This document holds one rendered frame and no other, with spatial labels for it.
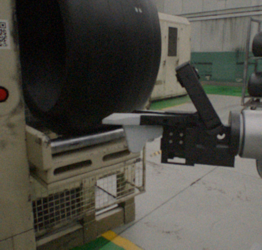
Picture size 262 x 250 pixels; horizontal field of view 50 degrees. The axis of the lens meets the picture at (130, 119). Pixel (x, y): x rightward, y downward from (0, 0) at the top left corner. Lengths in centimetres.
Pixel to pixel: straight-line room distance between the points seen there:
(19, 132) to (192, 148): 58
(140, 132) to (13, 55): 53
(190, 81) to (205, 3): 1272
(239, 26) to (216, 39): 104
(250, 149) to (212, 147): 6
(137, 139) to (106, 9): 43
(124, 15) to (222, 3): 1206
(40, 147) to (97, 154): 20
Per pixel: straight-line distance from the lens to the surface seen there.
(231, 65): 1236
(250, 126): 44
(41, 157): 81
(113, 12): 77
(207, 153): 45
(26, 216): 99
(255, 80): 611
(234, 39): 1244
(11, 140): 88
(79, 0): 77
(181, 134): 44
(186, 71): 45
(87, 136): 90
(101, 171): 93
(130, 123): 41
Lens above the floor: 116
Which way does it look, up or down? 12 degrees down
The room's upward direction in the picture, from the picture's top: straight up
